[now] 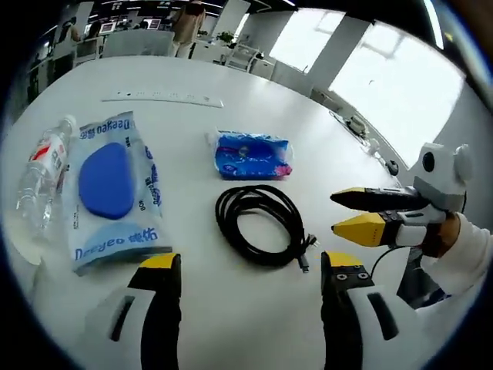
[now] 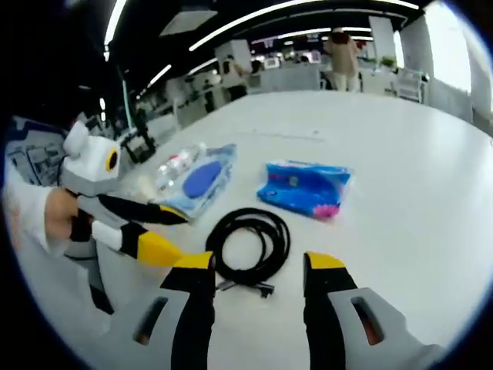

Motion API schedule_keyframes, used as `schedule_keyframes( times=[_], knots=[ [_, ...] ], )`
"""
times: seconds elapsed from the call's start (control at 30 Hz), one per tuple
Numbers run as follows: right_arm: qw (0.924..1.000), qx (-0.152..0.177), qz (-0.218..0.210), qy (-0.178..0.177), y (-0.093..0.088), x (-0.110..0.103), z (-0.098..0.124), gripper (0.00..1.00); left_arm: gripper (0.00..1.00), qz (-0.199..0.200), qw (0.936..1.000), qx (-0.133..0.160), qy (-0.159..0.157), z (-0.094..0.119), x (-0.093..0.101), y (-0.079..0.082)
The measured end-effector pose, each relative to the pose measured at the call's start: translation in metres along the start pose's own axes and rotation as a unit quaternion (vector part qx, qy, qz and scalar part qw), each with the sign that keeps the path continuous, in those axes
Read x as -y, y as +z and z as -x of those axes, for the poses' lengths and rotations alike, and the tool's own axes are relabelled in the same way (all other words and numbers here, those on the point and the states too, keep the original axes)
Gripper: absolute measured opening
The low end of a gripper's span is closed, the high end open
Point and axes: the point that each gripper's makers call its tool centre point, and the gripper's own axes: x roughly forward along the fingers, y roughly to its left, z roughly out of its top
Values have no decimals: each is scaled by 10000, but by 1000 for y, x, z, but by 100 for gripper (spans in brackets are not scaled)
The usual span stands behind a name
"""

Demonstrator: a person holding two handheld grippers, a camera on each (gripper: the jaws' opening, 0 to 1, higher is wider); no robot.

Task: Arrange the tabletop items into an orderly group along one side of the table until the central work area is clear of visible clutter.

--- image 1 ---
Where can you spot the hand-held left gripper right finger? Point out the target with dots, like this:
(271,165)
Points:
(341,316)

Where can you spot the clear plastic water bottle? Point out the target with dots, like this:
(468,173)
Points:
(42,173)

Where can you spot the person's right hand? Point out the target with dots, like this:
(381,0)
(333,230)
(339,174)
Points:
(445,235)

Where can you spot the white tabletop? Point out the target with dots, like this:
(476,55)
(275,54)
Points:
(250,331)

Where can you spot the packet with blue sponge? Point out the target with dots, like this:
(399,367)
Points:
(108,181)

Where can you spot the white office chair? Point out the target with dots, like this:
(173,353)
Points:
(244,58)

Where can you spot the green potted plant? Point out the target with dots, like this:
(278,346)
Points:
(226,37)

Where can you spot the blue tissue packet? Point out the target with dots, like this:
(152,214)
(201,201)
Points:
(254,156)

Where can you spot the small black round object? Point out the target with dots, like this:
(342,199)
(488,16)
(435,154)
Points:
(393,166)

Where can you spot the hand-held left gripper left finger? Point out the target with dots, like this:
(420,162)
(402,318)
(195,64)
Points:
(161,316)

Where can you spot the white power strip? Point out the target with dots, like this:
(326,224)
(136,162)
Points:
(161,97)

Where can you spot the small white device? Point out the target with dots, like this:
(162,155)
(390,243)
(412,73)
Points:
(356,124)

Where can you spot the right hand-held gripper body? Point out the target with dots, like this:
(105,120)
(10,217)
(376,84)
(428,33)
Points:
(443,181)

